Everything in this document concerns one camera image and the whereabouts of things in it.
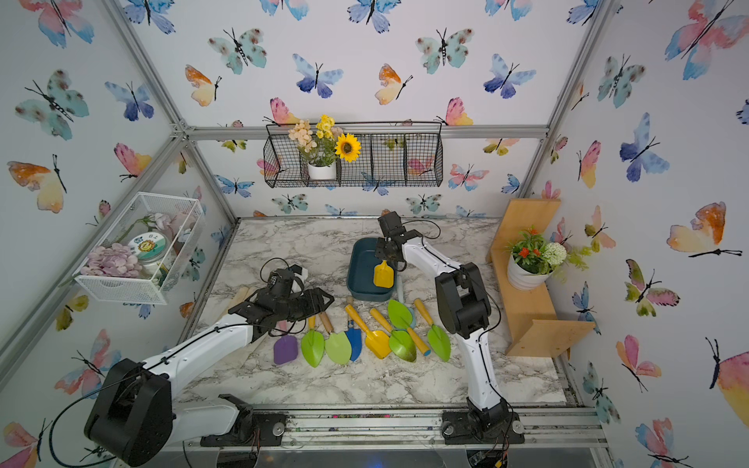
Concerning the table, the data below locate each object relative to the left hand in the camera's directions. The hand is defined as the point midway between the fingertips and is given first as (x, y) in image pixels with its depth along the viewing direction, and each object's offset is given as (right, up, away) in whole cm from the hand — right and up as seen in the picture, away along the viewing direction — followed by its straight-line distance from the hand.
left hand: (332, 299), depth 85 cm
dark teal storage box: (+7, +7, +17) cm, 20 cm away
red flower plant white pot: (+57, +11, -2) cm, 58 cm away
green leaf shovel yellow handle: (-6, -14, +2) cm, 15 cm away
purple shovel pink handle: (-14, -15, +2) cm, 20 cm away
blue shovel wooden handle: (+6, -12, +4) cm, 14 cm away
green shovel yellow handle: (+20, -13, +2) cm, 24 cm away
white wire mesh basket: (-40, +23, -6) cm, 46 cm away
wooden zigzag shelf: (+56, -5, -1) cm, 57 cm away
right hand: (+15, +15, +16) cm, 26 cm away
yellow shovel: (+15, +6, +13) cm, 20 cm away
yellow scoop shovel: (+13, -14, +4) cm, 19 cm away
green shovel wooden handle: (+1, -14, +3) cm, 15 cm away
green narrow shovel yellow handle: (+31, -12, +2) cm, 33 cm away
